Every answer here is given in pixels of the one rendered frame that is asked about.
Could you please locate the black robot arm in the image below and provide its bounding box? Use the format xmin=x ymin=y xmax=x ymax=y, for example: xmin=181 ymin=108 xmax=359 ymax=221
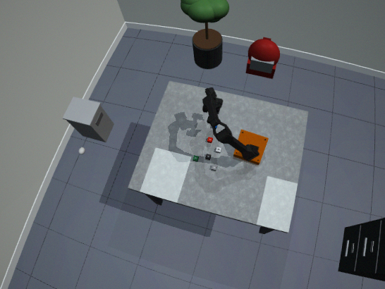
xmin=202 ymin=87 xmax=259 ymax=161

